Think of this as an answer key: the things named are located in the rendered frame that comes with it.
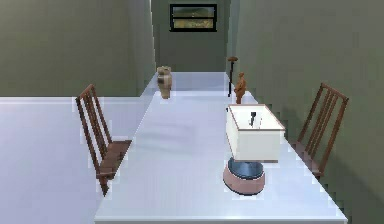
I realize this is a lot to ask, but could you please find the beige ceramic vase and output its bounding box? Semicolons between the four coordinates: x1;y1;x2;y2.
156;65;173;100

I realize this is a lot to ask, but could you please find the orange brown figurine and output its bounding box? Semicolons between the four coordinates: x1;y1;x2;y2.
233;72;248;105

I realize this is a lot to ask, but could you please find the black floor lamp brown top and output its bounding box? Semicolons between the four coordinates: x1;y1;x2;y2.
227;56;239;98

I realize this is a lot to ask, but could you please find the brown wooden slatted chair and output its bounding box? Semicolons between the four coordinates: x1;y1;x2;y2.
74;83;133;197
290;82;350;179

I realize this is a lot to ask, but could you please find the black framed wall picture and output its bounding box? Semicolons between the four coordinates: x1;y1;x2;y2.
169;3;218;33

